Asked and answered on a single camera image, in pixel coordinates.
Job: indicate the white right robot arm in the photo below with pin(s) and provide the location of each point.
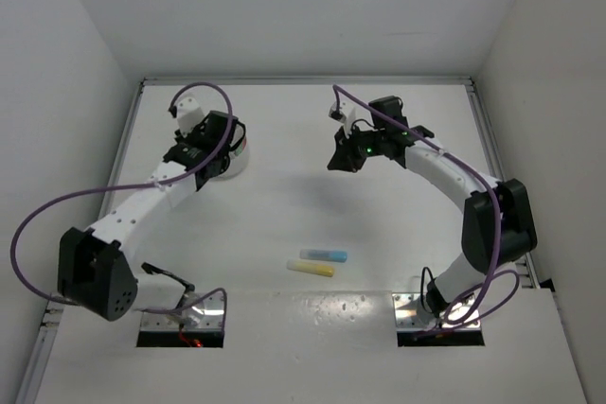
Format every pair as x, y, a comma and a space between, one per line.
498, 226

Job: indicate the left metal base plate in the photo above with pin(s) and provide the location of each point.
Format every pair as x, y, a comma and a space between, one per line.
206, 316

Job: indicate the metal base plate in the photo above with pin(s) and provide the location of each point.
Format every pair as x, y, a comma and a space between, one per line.
411, 317
206, 316

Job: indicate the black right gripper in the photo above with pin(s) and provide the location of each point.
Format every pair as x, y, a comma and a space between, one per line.
343, 159

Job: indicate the white round divided organizer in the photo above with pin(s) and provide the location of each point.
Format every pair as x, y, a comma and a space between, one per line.
238, 161

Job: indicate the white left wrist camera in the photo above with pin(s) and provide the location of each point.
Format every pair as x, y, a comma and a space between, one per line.
188, 113

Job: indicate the yellow highlighter marker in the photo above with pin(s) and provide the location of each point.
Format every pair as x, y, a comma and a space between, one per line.
310, 268

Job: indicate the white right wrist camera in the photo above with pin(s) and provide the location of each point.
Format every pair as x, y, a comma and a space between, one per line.
345, 116

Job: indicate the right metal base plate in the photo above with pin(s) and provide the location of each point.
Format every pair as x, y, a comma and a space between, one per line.
411, 317

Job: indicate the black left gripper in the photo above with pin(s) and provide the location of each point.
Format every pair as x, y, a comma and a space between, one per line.
179, 137

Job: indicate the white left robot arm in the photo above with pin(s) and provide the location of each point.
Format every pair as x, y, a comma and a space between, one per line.
98, 269

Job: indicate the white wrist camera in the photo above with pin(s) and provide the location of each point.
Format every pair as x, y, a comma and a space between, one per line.
345, 116
188, 113

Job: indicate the blue highlighter marker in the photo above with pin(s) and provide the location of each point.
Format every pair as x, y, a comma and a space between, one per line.
324, 255

